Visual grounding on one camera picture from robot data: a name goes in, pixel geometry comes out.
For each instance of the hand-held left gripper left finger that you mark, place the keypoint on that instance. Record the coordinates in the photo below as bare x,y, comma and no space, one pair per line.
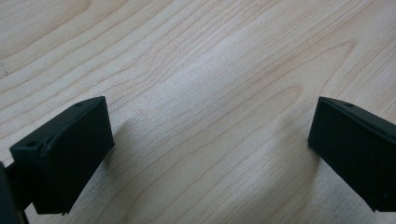
68,155

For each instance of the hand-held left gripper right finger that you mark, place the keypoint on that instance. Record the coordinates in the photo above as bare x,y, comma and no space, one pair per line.
355,149

